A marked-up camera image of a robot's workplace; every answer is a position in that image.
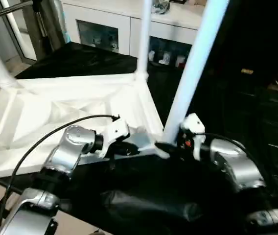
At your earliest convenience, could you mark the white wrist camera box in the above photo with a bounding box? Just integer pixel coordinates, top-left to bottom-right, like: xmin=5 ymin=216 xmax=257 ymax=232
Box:
xmin=180 ymin=113 xmax=207 ymax=161
xmin=97 ymin=117 xmax=130 ymax=158

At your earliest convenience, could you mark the white plastic table top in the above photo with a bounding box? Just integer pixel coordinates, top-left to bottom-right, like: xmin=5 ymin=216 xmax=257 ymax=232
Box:
xmin=0 ymin=72 xmax=170 ymax=180

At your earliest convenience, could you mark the black work mat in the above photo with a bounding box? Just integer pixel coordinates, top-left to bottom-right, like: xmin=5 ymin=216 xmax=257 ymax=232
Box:
xmin=0 ymin=43 xmax=278 ymax=235

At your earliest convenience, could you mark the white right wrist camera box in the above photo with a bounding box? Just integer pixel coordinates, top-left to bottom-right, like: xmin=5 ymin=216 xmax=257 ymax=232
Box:
xmin=180 ymin=113 xmax=207 ymax=161

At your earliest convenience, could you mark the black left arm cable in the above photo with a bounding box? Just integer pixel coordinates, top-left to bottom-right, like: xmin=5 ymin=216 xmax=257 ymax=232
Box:
xmin=0 ymin=115 xmax=121 ymax=226

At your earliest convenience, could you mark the grey crumpled bundle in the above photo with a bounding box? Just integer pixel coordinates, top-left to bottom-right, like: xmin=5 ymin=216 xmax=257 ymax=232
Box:
xmin=152 ymin=0 xmax=171 ymax=15

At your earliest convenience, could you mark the white glass-door cabinet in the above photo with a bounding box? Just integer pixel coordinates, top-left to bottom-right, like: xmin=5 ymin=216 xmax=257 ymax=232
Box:
xmin=61 ymin=0 xmax=213 ymax=69

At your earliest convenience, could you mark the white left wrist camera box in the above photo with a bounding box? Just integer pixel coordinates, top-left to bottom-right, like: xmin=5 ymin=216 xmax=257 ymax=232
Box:
xmin=97 ymin=117 xmax=130 ymax=158

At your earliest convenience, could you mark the grey metal rack frame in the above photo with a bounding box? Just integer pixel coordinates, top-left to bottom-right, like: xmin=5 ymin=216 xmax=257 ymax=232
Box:
xmin=0 ymin=0 xmax=64 ymax=67

